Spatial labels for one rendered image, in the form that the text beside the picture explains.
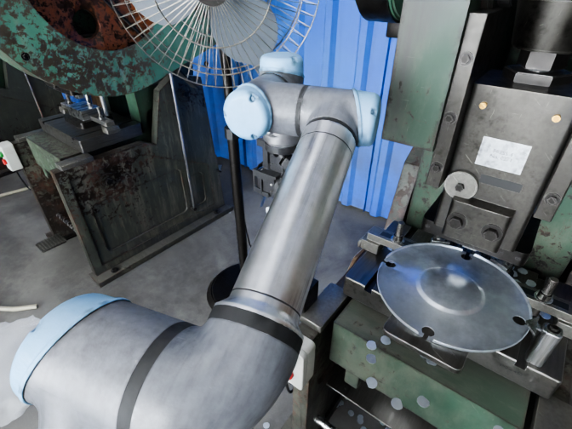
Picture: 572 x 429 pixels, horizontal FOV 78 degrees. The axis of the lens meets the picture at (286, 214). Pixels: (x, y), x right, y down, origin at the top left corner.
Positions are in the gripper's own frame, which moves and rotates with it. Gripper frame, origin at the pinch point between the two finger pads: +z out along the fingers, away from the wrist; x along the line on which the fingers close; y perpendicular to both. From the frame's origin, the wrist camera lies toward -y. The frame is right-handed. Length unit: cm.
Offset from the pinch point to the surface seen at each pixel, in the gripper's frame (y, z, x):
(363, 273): -13.9, 14.5, -11.4
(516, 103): -32.3, -30.1, -14.5
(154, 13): 59, -37, -16
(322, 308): -9.2, 20.7, -0.8
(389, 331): -27.5, 6.9, 6.7
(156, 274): 99, 85, -15
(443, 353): -36.6, 6.9, 5.4
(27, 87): 294, 28, -52
